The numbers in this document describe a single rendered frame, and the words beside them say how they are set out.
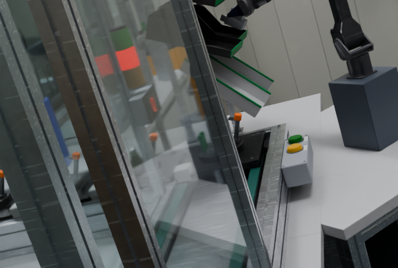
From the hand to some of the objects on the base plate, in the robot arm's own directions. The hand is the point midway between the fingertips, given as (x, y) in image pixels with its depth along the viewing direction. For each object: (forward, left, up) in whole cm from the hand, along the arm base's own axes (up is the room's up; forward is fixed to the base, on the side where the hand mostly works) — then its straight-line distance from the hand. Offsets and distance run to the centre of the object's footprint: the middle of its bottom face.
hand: (238, 9), depth 241 cm
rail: (-55, +45, -43) cm, 83 cm away
